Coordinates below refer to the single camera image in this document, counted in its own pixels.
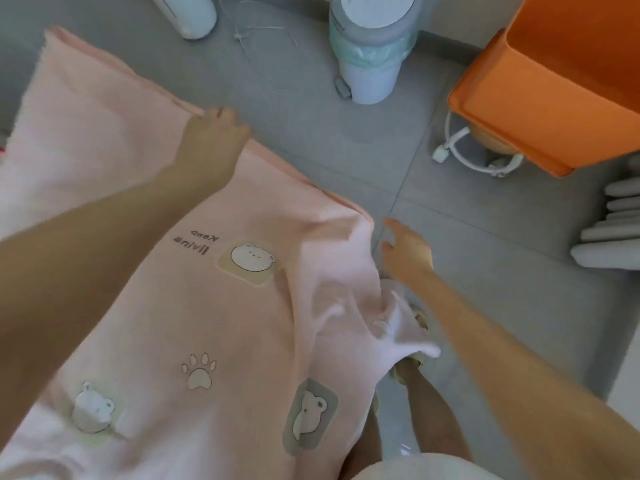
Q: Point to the person's leg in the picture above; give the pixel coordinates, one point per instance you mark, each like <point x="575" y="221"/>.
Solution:
<point x="362" y="450"/>
<point x="435" y="420"/>

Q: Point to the person's white shorts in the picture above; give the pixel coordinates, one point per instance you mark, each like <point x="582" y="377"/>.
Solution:
<point x="430" y="469"/>

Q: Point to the person's right hand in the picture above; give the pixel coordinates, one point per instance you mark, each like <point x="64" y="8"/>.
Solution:
<point x="405" y="253"/>

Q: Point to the person's left hand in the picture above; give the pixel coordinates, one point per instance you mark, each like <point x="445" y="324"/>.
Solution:
<point x="210" y="145"/>

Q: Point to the person's right forearm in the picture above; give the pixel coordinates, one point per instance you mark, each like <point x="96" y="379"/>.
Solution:
<point x="530" y="385"/>

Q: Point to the white cylinder appliance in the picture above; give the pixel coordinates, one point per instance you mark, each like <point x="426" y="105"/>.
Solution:
<point x="185" y="13"/>

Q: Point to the person's left leg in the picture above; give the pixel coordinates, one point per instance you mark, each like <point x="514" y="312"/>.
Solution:
<point x="362" y="450"/>

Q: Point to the person's right leg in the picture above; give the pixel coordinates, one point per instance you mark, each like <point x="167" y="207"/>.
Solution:
<point x="435" y="420"/>

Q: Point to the pink bear print bedsheet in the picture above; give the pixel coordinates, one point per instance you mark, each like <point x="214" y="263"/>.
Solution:
<point x="230" y="325"/>

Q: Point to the orange plastic basket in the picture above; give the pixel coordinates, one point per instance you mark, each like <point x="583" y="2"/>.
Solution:
<point x="560" y="85"/>

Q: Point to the person's left forearm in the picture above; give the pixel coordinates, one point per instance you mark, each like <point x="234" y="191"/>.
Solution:
<point x="80" y="265"/>

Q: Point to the grey lidded trash can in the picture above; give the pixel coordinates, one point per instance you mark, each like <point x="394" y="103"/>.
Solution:
<point x="375" y="50"/>

